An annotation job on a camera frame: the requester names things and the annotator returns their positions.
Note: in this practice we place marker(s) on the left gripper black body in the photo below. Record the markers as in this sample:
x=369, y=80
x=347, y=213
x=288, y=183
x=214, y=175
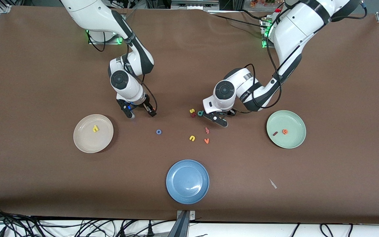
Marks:
x=230, y=112

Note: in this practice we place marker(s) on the yellow foam letter h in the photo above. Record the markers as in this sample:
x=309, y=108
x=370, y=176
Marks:
x=95, y=128

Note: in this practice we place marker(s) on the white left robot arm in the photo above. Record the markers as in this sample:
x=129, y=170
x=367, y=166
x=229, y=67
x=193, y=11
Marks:
x=294, y=29

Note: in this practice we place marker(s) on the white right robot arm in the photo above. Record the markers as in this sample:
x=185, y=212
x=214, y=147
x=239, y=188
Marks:
x=90, y=13

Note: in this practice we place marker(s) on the yellow foam letter u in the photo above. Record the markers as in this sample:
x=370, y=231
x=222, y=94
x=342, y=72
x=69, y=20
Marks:
x=192, y=138

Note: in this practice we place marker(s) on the brown table cover sheet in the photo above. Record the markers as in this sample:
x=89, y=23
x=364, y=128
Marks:
x=176, y=65

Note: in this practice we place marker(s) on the green round plate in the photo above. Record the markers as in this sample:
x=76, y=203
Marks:
x=291, y=121

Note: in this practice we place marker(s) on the beige round plate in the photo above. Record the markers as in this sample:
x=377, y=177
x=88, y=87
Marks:
x=87, y=141

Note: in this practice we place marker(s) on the blue round plate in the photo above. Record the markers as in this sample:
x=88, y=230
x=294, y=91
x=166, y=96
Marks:
x=187, y=181

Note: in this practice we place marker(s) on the white paper scrap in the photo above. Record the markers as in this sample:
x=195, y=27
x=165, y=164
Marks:
x=272, y=183

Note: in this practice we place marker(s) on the grey metal box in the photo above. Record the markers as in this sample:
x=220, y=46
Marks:
x=194, y=4

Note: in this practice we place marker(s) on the orange artificial flowers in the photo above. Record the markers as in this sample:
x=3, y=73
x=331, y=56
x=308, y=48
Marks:
x=262, y=2

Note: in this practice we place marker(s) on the black power plug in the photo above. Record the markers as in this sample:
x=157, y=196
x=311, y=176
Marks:
x=149, y=230

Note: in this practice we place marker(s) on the grey metal clamp bracket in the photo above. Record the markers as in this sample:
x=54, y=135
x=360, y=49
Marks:
x=192, y=215

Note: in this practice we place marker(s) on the dark camera stand pole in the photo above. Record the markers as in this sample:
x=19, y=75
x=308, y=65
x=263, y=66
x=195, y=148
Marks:
x=181, y=228

